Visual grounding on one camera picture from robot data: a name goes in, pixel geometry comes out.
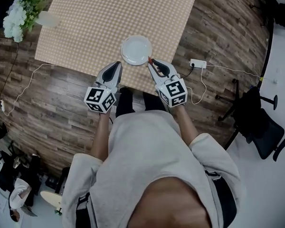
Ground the black shoulder strap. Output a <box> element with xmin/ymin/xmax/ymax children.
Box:
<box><xmin>204</xmin><ymin>170</ymin><xmax>238</xmax><ymax>225</ymax></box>
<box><xmin>76</xmin><ymin>192</ymin><xmax>91</xmax><ymax>228</ymax></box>

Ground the black cable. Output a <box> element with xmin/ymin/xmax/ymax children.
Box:
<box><xmin>180</xmin><ymin>63</ymin><xmax>196</xmax><ymax>79</ymax></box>
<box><xmin>0</xmin><ymin>41</ymin><xmax>20</xmax><ymax>120</ymax></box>

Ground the white round plate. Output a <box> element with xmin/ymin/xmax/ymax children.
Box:
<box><xmin>120</xmin><ymin>35</ymin><xmax>153</xmax><ymax>66</ymax></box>

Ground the person's leg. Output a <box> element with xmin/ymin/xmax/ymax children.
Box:
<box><xmin>115</xmin><ymin>87</ymin><xmax>135</xmax><ymax>118</ymax></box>
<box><xmin>142</xmin><ymin>91</ymin><xmax>168</xmax><ymax>114</ymax></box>

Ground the person's left leg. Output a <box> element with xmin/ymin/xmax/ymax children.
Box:
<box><xmin>115</xmin><ymin>87</ymin><xmax>135</xmax><ymax>118</ymax></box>

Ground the black studio light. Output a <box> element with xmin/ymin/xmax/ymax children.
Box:
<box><xmin>0</xmin><ymin>0</ymin><xmax>15</xmax><ymax>32</ymax></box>

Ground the person's right forearm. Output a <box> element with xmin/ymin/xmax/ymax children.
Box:
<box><xmin>173</xmin><ymin>104</ymin><xmax>200</xmax><ymax>143</ymax></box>

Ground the person's left forearm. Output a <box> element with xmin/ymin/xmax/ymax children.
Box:
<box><xmin>90</xmin><ymin>113</ymin><xmax>111</xmax><ymax>161</ymax></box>

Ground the person's grey sweatshirt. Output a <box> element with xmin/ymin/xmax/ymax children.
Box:
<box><xmin>61</xmin><ymin>110</ymin><xmax>243</xmax><ymax>228</ymax></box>

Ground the black office chair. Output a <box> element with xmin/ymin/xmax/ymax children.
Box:
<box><xmin>215</xmin><ymin>78</ymin><xmax>285</xmax><ymax>162</ymax></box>
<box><xmin>249</xmin><ymin>0</ymin><xmax>285</xmax><ymax>28</ymax></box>

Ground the white vase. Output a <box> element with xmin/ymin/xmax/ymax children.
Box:
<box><xmin>37</xmin><ymin>10</ymin><xmax>62</xmax><ymax>28</ymax></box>

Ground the white flower bouquet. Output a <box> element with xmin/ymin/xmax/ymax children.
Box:
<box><xmin>2</xmin><ymin>0</ymin><xmax>60</xmax><ymax>43</ymax></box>

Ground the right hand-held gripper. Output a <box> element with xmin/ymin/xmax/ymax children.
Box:
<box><xmin>147</xmin><ymin>58</ymin><xmax>188</xmax><ymax>108</ymax></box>

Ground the white cable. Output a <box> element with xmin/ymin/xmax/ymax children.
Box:
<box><xmin>205</xmin><ymin>64</ymin><xmax>264</xmax><ymax>79</ymax></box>
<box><xmin>185</xmin><ymin>67</ymin><xmax>208</xmax><ymax>105</ymax></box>
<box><xmin>2</xmin><ymin>62</ymin><xmax>58</xmax><ymax>117</ymax></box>

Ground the person's right leg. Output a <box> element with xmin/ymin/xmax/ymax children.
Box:
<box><xmin>142</xmin><ymin>91</ymin><xmax>168</xmax><ymax>114</ymax></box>

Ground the table with checkered tablecloth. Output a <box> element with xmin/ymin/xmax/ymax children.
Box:
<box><xmin>34</xmin><ymin>0</ymin><xmax>201</xmax><ymax>96</ymax></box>

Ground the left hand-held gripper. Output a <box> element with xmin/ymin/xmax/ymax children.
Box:
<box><xmin>84</xmin><ymin>61</ymin><xmax>124</xmax><ymax>115</ymax></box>

